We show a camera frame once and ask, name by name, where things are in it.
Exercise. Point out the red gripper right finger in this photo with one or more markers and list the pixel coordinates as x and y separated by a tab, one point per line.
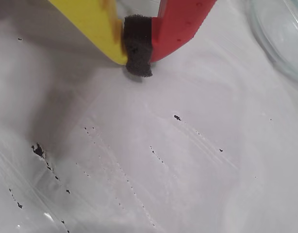
178	26

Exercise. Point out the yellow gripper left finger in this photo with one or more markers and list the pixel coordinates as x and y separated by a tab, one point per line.
90	21

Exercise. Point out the clear glass bowl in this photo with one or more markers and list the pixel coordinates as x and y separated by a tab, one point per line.
280	36

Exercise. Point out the white tablecloth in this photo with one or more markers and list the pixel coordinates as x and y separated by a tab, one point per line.
163	157

